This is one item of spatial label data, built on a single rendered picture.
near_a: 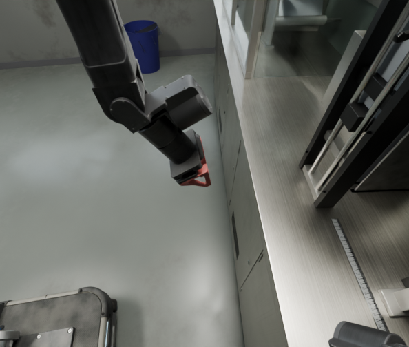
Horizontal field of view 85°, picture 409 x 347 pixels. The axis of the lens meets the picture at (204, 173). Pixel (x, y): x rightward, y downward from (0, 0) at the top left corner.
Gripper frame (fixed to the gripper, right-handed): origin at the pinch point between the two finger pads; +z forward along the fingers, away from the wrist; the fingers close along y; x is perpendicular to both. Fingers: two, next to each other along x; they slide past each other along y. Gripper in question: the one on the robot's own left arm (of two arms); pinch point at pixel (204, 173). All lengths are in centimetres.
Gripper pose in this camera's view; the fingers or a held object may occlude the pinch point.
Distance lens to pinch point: 51.6
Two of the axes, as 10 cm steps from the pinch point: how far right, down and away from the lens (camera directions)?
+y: -1.6, -7.7, 6.1
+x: -8.6, 4.2, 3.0
